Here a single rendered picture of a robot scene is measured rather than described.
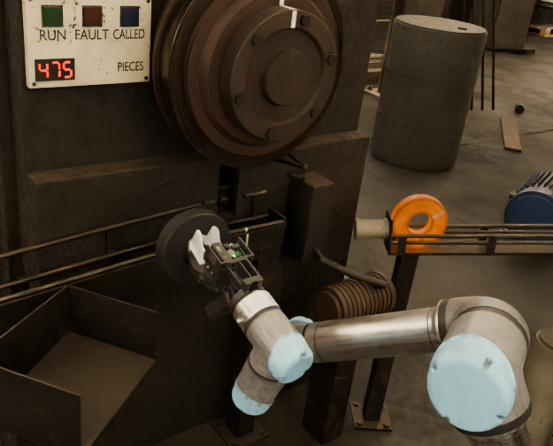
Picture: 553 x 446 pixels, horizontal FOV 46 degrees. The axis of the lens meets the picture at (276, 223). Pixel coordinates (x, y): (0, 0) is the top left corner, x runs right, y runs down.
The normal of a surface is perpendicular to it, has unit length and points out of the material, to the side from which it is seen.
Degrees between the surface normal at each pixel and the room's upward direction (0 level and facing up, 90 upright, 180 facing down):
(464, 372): 85
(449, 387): 84
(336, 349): 87
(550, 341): 0
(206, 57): 79
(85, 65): 90
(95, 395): 5
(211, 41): 69
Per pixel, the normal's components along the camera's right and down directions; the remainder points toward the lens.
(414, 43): -0.64, 0.27
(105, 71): 0.58, 0.42
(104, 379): 0.08, -0.85
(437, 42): -0.23, 0.40
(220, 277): 0.54, 0.64
